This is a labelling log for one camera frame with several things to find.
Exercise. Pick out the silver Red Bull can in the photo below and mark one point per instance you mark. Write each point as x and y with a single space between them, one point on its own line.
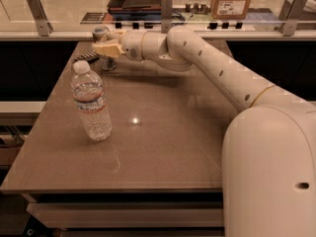
100 34

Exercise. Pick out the left metal railing post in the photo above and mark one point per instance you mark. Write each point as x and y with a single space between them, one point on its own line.
43 25

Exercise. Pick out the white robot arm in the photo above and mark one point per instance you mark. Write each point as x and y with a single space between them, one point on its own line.
269 149

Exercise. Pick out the brown cardboard box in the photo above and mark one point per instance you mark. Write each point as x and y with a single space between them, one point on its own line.
229 9

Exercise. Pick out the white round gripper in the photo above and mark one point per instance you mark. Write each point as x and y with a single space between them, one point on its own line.
132 45

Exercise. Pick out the right metal railing post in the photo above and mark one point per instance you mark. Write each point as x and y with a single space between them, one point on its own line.
289 18

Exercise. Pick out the middle metal railing post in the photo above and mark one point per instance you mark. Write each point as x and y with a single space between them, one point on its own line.
166 15

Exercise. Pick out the clear plastic water bottle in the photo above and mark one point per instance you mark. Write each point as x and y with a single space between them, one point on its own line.
90 99

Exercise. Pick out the dark RXBAR chocolate bar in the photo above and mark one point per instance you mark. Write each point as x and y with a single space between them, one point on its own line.
90 56

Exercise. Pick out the metal railing post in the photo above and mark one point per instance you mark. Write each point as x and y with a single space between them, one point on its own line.
166 15
289 18
43 25

